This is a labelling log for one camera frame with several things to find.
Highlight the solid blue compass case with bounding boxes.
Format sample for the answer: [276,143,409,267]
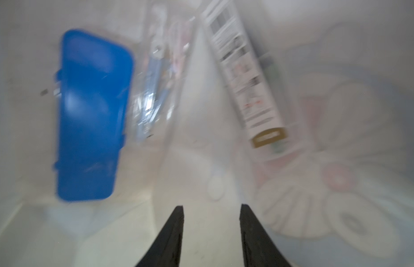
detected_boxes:
[55,29,134,202]

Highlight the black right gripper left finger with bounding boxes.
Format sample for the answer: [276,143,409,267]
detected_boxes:
[136,206,184,267]

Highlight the clear case blue compass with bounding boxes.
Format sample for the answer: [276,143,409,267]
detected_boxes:
[132,2,174,142]

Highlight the white canvas bag blue handles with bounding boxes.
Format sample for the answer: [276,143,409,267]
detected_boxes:
[0,1,414,267]

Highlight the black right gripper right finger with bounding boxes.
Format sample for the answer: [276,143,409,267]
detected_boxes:
[239,204,291,267]

